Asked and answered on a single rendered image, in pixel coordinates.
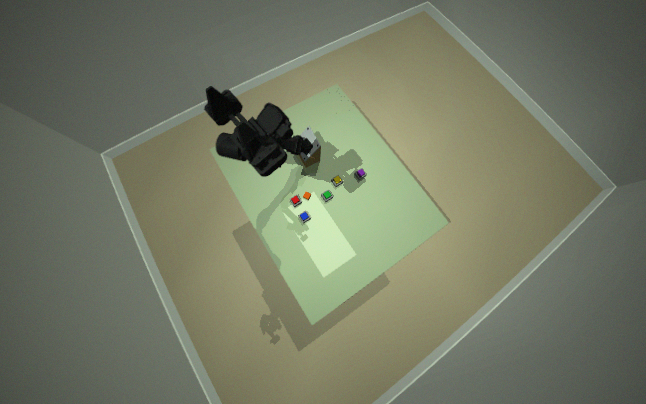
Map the purple button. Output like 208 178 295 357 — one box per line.
354 168 367 180

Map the red button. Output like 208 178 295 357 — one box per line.
289 195 302 207

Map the green button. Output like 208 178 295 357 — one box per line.
321 189 333 202

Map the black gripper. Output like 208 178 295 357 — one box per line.
205 86 287 177

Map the blue button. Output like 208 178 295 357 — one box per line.
298 210 311 223

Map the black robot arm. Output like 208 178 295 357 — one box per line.
216 103 313 161

